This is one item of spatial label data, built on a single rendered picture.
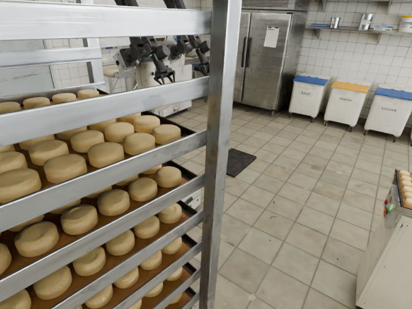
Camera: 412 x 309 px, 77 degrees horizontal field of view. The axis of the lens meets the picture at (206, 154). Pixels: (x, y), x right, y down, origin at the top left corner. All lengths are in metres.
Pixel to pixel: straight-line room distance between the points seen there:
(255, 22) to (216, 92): 4.58
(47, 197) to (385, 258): 1.73
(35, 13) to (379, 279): 1.92
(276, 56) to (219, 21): 4.45
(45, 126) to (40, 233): 0.18
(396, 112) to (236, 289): 3.77
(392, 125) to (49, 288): 4.87
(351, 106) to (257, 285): 3.59
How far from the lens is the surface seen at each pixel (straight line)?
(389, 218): 1.74
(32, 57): 0.73
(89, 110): 0.32
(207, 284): 0.69
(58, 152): 0.43
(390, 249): 1.80
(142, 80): 2.01
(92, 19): 0.31
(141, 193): 0.46
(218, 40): 0.40
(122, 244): 0.50
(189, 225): 0.54
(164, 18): 0.36
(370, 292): 2.04
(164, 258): 0.61
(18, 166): 0.42
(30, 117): 0.30
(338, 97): 4.95
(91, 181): 0.35
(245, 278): 2.13
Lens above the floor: 1.69
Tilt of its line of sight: 29 degrees down
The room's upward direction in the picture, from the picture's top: 3 degrees clockwise
